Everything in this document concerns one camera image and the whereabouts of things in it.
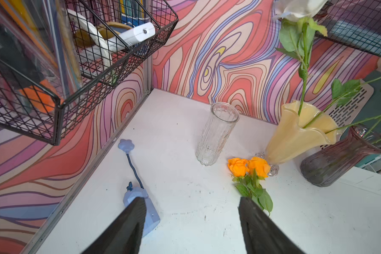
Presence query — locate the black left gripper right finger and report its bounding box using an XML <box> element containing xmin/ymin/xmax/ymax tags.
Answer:
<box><xmin>238</xmin><ymin>197</ymin><xmax>303</xmax><ymax>254</ymax></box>

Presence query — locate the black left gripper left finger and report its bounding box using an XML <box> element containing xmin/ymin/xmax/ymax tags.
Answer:
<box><xmin>83</xmin><ymin>197</ymin><xmax>147</xmax><ymax>254</ymax></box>

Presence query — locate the orange rose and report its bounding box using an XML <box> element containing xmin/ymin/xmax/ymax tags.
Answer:
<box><xmin>228</xmin><ymin>158</ymin><xmax>262</xmax><ymax>204</ymax></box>
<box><xmin>248</xmin><ymin>157</ymin><xmax>274</xmax><ymax>214</ymax></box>

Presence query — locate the white rose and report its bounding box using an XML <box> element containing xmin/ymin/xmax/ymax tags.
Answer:
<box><xmin>273</xmin><ymin>0</ymin><xmax>327</xmax><ymax>115</ymax></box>
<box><xmin>303</xmin><ymin>76</ymin><xmax>381</xmax><ymax>129</ymax></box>

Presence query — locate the purple ribbed glass vase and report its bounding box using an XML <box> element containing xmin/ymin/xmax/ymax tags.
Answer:
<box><xmin>300</xmin><ymin>124</ymin><xmax>381</xmax><ymax>187</ymax></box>

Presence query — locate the yellow ruffled glass vase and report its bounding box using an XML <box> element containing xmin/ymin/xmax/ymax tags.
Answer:
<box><xmin>257</xmin><ymin>101</ymin><xmax>338</xmax><ymax>176</ymax></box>

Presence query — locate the clear glass vase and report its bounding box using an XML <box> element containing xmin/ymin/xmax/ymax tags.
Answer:
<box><xmin>196</xmin><ymin>102</ymin><xmax>240</xmax><ymax>166</ymax></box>

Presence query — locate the white desktop file organizer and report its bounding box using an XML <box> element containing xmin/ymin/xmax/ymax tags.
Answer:
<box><xmin>323</xmin><ymin>57</ymin><xmax>381</xmax><ymax>178</ymax></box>

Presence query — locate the black wire pen basket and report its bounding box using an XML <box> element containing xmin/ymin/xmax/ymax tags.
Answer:
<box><xmin>0</xmin><ymin>1</ymin><xmax>179</xmax><ymax>145</ymax></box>

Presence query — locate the black wire wall basket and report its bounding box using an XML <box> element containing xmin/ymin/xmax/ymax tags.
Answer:
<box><xmin>314</xmin><ymin>0</ymin><xmax>381</xmax><ymax>57</ymax></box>

